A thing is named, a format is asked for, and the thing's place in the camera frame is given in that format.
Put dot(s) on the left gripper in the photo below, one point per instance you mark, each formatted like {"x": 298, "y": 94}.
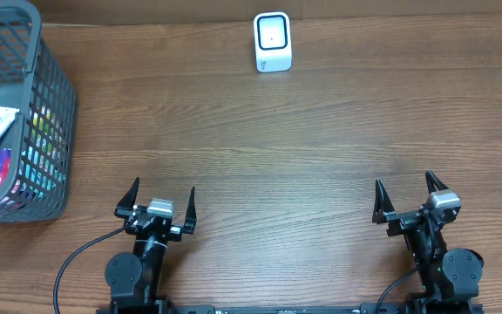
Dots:
{"x": 129, "y": 212}

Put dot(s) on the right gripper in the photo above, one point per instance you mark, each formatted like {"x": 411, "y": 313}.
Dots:
{"x": 385, "y": 212}

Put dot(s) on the teal tissue pack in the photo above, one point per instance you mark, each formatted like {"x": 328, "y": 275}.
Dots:
{"x": 39, "y": 169}

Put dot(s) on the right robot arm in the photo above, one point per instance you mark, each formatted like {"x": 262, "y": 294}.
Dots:
{"x": 449, "y": 277}

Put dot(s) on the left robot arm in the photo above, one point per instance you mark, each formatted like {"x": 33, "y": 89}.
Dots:
{"x": 133, "y": 277}

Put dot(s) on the white barcode scanner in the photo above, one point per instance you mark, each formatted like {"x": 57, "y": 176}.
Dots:
{"x": 272, "y": 42}

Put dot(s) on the grey plastic shopping basket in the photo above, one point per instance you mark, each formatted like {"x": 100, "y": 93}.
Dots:
{"x": 32, "y": 80}

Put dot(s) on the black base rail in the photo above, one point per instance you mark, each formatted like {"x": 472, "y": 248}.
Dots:
{"x": 277, "y": 309}

